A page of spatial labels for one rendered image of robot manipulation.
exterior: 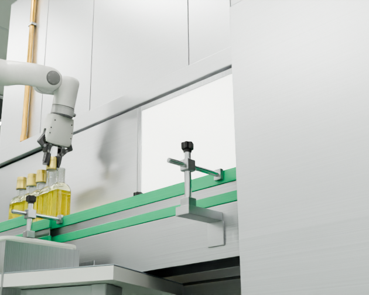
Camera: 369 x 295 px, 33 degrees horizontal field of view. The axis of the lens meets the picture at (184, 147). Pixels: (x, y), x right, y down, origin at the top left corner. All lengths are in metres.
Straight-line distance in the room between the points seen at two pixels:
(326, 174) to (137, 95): 1.09
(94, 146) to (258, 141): 1.07
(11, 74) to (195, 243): 0.90
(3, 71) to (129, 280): 0.88
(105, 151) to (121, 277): 0.73
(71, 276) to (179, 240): 0.26
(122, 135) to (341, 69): 1.08
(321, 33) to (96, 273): 0.71
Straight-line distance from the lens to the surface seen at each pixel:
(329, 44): 1.15
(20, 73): 2.06
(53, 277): 1.51
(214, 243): 1.43
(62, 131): 2.13
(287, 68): 1.19
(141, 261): 1.61
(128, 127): 2.05
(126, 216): 1.71
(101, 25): 2.41
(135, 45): 2.20
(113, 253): 1.70
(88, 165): 2.17
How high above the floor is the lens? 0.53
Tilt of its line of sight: 19 degrees up
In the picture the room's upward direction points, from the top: 1 degrees counter-clockwise
